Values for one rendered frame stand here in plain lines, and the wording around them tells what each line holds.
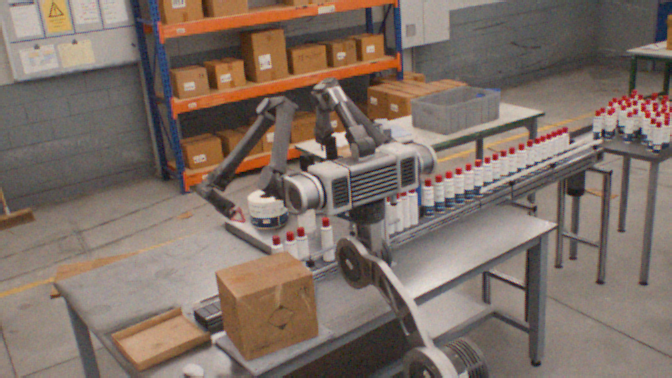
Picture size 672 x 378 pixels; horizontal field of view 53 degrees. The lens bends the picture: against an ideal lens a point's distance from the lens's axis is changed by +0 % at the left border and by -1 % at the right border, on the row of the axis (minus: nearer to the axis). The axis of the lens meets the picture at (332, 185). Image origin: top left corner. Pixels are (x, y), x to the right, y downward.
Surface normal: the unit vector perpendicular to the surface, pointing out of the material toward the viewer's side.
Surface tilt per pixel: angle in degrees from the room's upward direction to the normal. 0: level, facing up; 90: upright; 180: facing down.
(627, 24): 90
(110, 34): 90
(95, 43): 90
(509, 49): 90
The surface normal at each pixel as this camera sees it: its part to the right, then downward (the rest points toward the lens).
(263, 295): 0.46, 0.28
